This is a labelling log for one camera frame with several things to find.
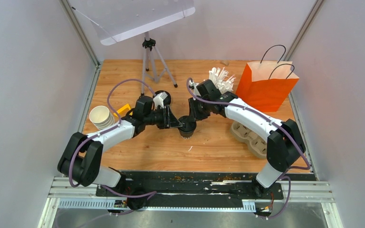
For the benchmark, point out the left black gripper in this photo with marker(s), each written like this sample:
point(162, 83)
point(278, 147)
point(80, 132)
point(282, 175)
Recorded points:
point(167, 123)

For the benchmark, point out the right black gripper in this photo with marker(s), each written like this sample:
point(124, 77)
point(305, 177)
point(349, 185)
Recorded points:
point(192, 102)

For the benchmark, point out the black cup lid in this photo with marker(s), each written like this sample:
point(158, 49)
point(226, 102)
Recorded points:
point(188, 123)

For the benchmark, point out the black paper coffee cup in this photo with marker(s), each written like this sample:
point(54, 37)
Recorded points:
point(186, 133)

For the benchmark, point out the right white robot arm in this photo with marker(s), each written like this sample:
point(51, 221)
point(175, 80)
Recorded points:
point(284, 143)

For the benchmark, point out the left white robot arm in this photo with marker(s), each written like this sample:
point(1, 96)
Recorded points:
point(81, 159)

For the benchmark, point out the stack of black lids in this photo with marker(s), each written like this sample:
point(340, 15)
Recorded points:
point(167, 100)

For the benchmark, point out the bundle of wrapped straws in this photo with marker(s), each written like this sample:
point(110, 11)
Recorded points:
point(221, 79)

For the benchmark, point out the yellow triangular plastic stand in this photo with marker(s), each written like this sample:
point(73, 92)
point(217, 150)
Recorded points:
point(122, 111)

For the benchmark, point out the grey tripod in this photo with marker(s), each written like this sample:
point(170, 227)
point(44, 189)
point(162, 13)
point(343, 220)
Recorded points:
point(149, 69)

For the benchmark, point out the cardboard cup carrier tray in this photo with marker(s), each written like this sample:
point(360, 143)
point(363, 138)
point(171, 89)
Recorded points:
point(255, 144)

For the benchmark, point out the orange paper bag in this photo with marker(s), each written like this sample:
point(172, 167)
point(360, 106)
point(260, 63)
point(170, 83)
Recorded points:
point(265, 85)

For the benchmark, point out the stack of paper cups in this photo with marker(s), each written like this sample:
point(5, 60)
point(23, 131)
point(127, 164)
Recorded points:
point(101, 117)

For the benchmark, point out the white reflector board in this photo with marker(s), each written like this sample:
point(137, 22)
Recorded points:
point(118, 20)

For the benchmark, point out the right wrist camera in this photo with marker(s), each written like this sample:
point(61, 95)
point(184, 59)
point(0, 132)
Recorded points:
point(193, 87)

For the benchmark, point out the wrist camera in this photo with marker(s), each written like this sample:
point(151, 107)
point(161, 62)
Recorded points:
point(193, 87)
point(159, 100)

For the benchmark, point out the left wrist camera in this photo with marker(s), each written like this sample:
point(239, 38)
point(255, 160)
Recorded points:
point(159, 100)

